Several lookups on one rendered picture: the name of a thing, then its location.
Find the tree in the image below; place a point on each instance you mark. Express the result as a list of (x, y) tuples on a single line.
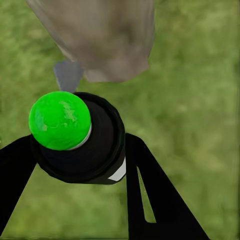
[(111, 39)]

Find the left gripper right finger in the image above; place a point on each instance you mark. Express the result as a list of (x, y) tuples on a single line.
[(174, 219)]

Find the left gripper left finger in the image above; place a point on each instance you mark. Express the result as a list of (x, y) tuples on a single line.
[(16, 166)]

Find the pesticide atomizer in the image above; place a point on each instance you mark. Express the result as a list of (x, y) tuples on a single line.
[(77, 137)]

